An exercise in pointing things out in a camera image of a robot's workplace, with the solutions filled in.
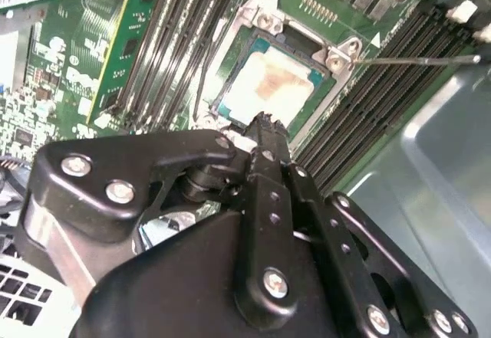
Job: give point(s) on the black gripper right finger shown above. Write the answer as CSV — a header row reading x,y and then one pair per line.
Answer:
x,y
356,276

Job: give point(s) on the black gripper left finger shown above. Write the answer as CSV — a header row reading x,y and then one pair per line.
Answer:
x,y
115,161

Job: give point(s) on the silver CPU chip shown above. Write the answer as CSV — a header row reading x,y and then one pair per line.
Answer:
x,y
268,85

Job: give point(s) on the metal socket cover frame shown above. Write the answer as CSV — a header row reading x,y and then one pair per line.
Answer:
x,y
165,227

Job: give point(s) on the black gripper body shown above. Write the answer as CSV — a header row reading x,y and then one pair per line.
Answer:
x,y
172,296

